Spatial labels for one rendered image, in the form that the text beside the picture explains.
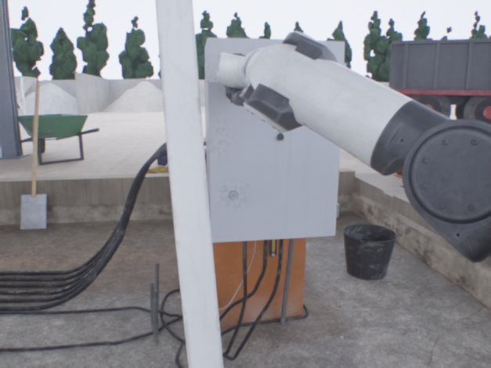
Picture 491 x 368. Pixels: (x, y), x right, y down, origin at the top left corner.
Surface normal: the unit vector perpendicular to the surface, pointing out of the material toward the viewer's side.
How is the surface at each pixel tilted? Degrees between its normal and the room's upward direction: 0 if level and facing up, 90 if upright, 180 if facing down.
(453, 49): 90
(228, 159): 90
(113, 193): 90
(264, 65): 69
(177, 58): 81
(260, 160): 90
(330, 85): 61
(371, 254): 98
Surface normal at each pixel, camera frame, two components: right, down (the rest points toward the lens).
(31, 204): 0.13, -0.13
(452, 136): -0.59, -0.02
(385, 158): -0.74, 0.42
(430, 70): -0.42, 0.20
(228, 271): 0.22, 0.22
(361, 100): -0.41, -0.30
